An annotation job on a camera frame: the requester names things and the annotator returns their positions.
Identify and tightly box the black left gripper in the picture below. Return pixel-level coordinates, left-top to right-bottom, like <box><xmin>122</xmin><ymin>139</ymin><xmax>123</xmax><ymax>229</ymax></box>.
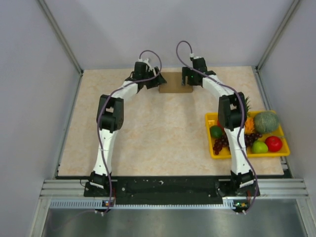
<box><xmin>141</xmin><ymin>66</ymin><xmax>166</xmax><ymax>88</ymax></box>

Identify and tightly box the brown cardboard box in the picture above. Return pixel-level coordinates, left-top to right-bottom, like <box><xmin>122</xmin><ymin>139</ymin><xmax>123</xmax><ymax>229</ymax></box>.
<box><xmin>158</xmin><ymin>72</ymin><xmax>193</xmax><ymax>93</ymax></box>

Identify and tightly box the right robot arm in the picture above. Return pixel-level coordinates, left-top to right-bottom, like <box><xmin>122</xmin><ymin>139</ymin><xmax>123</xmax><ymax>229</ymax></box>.
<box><xmin>182</xmin><ymin>53</ymin><xmax>255</xmax><ymax>196</ymax></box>

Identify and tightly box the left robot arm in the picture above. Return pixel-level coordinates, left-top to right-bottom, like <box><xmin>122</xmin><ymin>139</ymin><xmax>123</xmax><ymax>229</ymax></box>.
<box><xmin>86</xmin><ymin>59</ymin><xmax>166</xmax><ymax>197</ymax></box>

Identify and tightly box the yellow plastic tray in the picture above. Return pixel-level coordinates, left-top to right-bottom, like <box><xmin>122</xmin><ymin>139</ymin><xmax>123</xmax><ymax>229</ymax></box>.
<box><xmin>205</xmin><ymin>113</ymin><xmax>290</xmax><ymax>159</ymax></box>

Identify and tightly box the red apple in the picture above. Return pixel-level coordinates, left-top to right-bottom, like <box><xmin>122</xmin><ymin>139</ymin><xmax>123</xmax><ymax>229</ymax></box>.
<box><xmin>217</xmin><ymin>120</ymin><xmax>223</xmax><ymax>129</ymax></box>

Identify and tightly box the green lime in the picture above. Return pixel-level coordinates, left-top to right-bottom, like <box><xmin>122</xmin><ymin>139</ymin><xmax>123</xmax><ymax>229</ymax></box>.
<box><xmin>209</xmin><ymin>125</ymin><xmax>223</xmax><ymax>139</ymax></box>

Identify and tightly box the purple grape bunch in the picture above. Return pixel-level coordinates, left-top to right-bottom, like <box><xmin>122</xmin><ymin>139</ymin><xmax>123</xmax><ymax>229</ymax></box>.
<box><xmin>213</xmin><ymin>133</ymin><xmax>263</xmax><ymax>155</ymax></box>

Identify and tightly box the orange pineapple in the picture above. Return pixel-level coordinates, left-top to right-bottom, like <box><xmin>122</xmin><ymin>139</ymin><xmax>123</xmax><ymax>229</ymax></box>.
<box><xmin>244</xmin><ymin>96</ymin><xmax>255</xmax><ymax>134</ymax></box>

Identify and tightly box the green melon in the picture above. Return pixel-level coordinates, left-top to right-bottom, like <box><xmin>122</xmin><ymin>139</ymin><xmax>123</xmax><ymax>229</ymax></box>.
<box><xmin>254</xmin><ymin>111</ymin><xmax>279</xmax><ymax>134</ymax></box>

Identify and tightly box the green apple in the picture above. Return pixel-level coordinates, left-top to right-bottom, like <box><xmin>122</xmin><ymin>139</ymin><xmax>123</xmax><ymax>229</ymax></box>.
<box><xmin>251</xmin><ymin>141</ymin><xmax>269</xmax><ymax>154</ymax></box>

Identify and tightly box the red tomato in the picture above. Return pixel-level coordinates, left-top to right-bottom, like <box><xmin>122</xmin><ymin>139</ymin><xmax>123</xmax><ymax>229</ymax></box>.
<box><xmin>265</xmin><ymin>136</ymin><xmax>283</xmax><ymax>152</ymax></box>

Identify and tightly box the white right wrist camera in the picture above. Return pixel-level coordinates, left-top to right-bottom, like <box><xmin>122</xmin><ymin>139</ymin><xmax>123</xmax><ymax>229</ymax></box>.
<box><xmin>190</xmin><ymin>53</ymin><xmax>201</xmax><ymax>61</ymax></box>

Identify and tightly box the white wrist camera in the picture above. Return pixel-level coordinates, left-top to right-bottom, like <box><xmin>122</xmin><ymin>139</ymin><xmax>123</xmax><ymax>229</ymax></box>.
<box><xmin>138</xmin><ymin>58</ymin><xmax>151</xmax><ymax>67</ymax></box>
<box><xmin>190</xmin><ymin>53</ymin><xmax>201</xmax><ymax>61</ymax></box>

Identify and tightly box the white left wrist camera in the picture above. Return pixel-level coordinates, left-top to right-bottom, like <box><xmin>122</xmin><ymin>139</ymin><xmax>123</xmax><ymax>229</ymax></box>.
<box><xmin>138</xmin><ymin>58</ymin><xmax>151</xmax><ymax>67</ymax></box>

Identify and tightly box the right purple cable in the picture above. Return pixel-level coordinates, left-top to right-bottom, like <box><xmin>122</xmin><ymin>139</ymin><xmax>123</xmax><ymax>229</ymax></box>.
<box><xmin>175</xmin><ymin>40</ymin><xmax>259</xmax><ymax>215</ymax></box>

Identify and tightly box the right aluminium frame post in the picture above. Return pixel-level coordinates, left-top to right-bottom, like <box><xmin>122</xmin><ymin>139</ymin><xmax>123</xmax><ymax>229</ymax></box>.
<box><xmin>255</xmin><ymin>0</ymin><xmax>302</xmax><ymax>73</ymax></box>

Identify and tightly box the aluminium frame post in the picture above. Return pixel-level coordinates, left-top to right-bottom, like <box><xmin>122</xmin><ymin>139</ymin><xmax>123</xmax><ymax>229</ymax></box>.
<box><xmin>255</xmin><ymin>0</ymin><xmax>302</xmax><ymax>73</ymax></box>
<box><xmin>37</xmin><ymin>0</ymin><xmax>84</xmax><ymax>76</ymax></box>

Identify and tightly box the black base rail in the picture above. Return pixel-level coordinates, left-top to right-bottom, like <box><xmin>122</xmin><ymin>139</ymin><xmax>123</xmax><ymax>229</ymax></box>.
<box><xmin>83</xmin><ymin>175</ymin><xmax>262</xmax><ymax>205</ymax></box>

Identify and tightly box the left aluminium frame post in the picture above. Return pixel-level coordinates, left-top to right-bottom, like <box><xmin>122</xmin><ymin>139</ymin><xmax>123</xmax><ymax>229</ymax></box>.
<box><xmin>37</xmin><ymin>0</ymin><xmax>84</xmax><ymax>76</ymax></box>

